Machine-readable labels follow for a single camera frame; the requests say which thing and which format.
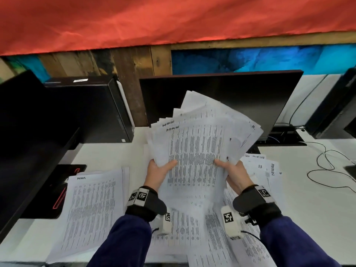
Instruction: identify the person's left hand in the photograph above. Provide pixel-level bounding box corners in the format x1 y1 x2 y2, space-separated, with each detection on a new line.
144 159 178 193

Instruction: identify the person's right hand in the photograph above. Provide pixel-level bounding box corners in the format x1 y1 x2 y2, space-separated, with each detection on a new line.
214 159 254 195

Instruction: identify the printed paper bundle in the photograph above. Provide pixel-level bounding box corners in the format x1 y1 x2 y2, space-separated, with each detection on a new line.
146 90 264 198

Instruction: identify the pile of printed papers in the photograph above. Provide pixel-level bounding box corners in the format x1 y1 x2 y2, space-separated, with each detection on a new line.
143 144 284 267

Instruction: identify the sorted stack of printed sheets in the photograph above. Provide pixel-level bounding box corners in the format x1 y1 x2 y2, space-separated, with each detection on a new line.
46 167 131 263

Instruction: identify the person's left forearm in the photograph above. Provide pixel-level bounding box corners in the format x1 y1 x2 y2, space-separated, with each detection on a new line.
88 214 153 267

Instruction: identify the person's right forearm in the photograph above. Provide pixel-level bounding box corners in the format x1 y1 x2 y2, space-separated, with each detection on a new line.
260 215 343 267

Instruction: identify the white table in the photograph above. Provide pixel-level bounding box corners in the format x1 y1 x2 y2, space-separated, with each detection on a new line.
0 126 356 267

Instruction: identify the black desktop computer tower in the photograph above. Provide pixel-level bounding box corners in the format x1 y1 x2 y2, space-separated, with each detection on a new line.
304 68 356 139
43 76 135 144

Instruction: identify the wooden plank partition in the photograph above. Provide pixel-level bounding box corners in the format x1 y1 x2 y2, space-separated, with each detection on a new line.
0 30 356 128

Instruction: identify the blue cloth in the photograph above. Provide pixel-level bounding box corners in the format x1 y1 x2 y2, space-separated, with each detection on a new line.
171 44 356 75

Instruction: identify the red-orange cloth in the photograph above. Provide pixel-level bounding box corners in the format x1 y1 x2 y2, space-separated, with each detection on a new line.
0 0 356 56

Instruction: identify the teal green cloth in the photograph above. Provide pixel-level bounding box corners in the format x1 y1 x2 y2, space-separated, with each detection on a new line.
5 55 50 82

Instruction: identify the black marker wrist strap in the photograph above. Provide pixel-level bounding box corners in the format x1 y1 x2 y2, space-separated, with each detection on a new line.
125 186 167 222
233 185 283 225

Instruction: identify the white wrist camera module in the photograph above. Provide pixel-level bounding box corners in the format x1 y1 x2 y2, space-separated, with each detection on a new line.
151 207 173 236
220 205 243 241

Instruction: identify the thick black cable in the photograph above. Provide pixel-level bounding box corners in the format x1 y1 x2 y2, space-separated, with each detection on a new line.
289 75 329 127

